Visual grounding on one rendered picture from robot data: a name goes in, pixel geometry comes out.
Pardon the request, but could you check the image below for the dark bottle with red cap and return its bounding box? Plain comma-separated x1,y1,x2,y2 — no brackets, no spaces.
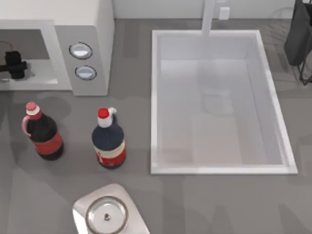
91,107,127,170

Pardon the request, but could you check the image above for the white sink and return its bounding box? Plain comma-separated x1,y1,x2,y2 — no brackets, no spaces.
150,29,299,176

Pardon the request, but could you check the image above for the pale microwave oven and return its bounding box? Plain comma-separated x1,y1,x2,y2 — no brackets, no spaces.
0,0,116,97

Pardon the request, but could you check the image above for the small grey microwave knob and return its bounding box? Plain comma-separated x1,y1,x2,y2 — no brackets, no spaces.
75,65,98,80

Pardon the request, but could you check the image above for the large grey microwave knob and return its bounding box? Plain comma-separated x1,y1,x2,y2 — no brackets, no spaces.
69,41,93,59

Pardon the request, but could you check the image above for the round glass lid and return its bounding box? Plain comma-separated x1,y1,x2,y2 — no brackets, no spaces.
85,195,129,234

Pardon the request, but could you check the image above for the dark bottle with pink cap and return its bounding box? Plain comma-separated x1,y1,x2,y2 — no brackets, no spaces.
21,101,65,161

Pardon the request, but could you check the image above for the tall white tap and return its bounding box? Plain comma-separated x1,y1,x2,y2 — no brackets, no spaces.
201,0,217,37

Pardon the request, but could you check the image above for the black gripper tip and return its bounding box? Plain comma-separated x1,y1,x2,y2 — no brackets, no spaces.
0,50,28,80

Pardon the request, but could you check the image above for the white wall socket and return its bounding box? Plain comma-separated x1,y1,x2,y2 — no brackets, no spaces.
219,6,230,20

